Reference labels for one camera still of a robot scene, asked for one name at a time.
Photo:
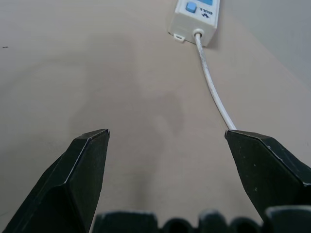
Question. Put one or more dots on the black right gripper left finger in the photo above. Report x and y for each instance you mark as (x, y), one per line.
(60, 184)

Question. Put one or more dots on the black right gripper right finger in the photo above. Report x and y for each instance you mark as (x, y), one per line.
(269, 170)

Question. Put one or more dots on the white power strip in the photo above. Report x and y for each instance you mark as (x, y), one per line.
(194, 21)

